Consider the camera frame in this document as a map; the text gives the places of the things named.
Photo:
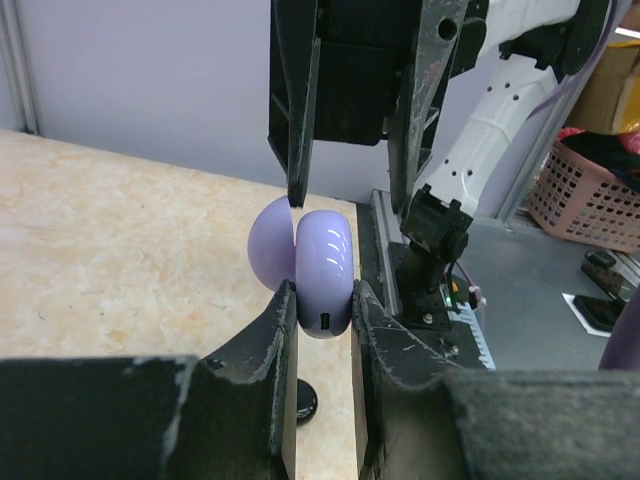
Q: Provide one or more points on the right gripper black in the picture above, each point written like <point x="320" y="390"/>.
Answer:
<point x="362" y="47"/>

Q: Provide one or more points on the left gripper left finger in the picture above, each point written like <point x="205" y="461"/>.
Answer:
<point x="246" y="407"/>

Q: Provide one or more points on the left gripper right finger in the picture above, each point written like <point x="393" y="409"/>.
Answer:
<point x="404" y="425"/>

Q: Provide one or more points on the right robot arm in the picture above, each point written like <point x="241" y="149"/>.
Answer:
<point x="543" y="46"/>

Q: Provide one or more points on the black smartphone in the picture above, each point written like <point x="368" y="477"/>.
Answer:
<point x="601" y="315"/>

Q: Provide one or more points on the cardboard box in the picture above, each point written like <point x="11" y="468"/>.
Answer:
<point x="609" y="102"/>

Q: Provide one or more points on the pink basket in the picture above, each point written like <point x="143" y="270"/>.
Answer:
<point x="587" y="191"/>

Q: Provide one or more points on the white cable duct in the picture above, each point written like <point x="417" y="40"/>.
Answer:
<point x="467" y="316"/>

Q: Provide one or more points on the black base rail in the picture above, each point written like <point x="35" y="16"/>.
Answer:
<point x="386" y="262"/>

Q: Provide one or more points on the left aluminium frame post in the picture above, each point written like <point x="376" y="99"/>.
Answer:
<point x="18" y="69"/>

